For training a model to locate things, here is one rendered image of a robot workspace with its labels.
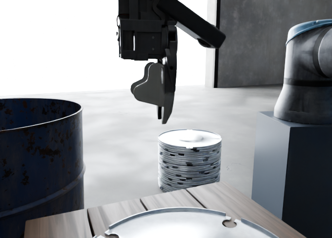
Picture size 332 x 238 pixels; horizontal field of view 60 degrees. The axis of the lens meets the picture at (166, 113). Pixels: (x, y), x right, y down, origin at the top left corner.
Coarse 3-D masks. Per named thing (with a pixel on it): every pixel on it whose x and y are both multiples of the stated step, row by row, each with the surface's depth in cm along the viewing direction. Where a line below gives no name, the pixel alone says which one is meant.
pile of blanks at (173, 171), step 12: (168, 156) 123; (180, 156) 120; (192, 156) 121; (204, 156) 120; (216, 156) 125; (168, 168) 126; (180, 168) 121; (192, 168) 120; (204, 168) 121; (216, 168) 126; (168, 180) 125; (180, 180) 122; (192, 180) 121; (204, 180) 124; (216, 180) 127
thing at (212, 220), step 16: (176, 208) 48; (192, 208) 48; (112, 224) 43; (128, 224) 44; (144, 224) 44; (160, 224) 44; (176, 224) 44; (192, 224) 44; (208, 224) 44; (240, 224) 44; (256, 224) 43
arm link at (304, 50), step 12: (300, 24) 66; (312, 24) 64; (324, 24) 63; (288, 36) 70; (300, 36) 66; (312, 36) 64; (288, 48) 70; (300, 48) 66; (312, 48) 63; (288, 60) 70; (300, 60) 66; (312, 60) 63; (288, 72) 70; (300, 72) 67; (312, 72) 66
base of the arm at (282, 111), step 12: (288, 84) 70; (300, 84) 67; (312, 84) 66; (324, 84) 66; (288, 96) 70; (300, 96) 68; (312, 96) 66; (324, 96) 66; (276, 108) 73; (288, 108) 69; (300, 108) 68; (312, 108) 66; (324, 108) 66; (288, 120) 69; (300, 120) 67; (312, 120) 66; (324, 120) 66
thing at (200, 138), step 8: (160, 136) 135; (168, 136) 135; (176, 136) 133; (184, 136) 133; (192, 136) 133; (200, 136) 133; (208, 136) 135; (216, 136) 135; (168, 144) 122; (176, 144) 123; (184, 144) 123; (192, 144) 123; (200, 144) 123; (208, 144) 123; (216, 144) 123
